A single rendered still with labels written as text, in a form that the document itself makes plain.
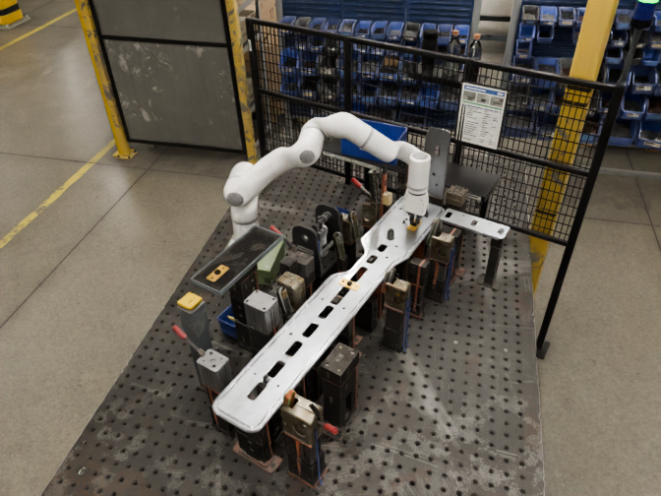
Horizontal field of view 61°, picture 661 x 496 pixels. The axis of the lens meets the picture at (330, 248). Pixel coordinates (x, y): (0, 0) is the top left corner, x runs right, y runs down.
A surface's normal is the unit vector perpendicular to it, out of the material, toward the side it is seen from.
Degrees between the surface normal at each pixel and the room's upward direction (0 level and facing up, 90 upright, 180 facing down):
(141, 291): 0
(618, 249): 0
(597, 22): 92
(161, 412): 0
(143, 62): 89
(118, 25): 91
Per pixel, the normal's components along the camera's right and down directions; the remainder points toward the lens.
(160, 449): -0.02, -0.78
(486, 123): -0.53, 0.54
